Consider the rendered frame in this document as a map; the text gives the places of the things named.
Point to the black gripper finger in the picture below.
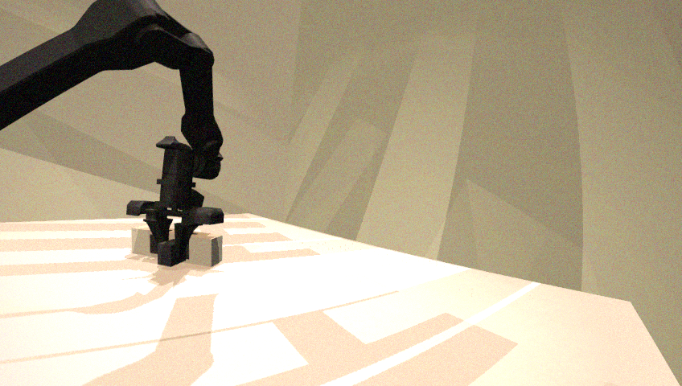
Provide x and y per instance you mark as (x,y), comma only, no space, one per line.
(183,233)
(159,229)

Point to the black two-prong plug charger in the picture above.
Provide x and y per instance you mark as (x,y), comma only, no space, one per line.
(167,254)

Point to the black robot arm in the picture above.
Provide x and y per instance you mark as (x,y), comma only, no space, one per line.
(123,35)

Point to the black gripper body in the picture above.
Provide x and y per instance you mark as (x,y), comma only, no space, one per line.
(175,193)

